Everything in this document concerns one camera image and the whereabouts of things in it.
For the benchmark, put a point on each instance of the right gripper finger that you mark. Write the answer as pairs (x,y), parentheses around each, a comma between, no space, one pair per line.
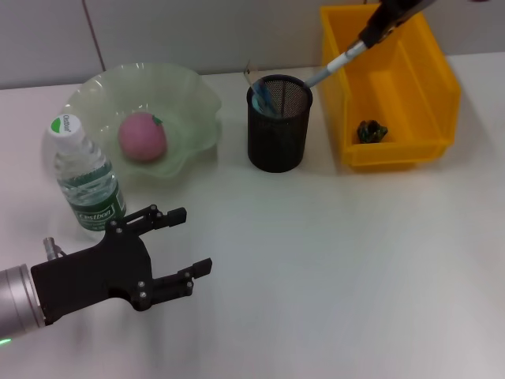
(378,23)
(410,16)

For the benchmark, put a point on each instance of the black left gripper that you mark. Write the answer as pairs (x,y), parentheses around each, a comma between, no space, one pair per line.
(94,272)

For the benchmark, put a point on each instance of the silver ballpoint pen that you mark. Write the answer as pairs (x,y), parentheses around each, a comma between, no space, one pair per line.
(335,63)

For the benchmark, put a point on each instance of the clear green-label water bottle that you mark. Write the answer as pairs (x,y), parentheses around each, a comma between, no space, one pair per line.
(90,189)

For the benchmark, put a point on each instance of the green plastic wrapper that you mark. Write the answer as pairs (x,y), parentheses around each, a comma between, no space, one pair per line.
(371,132)

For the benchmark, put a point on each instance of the pink toy peach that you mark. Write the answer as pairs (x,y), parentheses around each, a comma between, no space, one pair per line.
(140,138)

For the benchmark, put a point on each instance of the transparent plastic ruler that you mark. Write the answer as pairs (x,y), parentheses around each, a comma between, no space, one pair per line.
(252,75)

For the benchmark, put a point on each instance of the blue scissors with cover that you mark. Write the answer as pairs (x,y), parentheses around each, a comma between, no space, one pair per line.
(262,98)

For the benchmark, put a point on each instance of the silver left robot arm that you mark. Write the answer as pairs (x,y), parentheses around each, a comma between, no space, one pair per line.
(17,300)

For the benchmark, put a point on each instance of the green wavy glass fruit plate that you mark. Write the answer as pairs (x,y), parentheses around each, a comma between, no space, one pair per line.
(177,110)

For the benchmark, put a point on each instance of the black mesh pen holder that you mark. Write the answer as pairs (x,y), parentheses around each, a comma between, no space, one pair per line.
(276,146)

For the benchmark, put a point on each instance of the yellow plastic bin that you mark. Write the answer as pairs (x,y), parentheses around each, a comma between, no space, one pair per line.
(394,98)

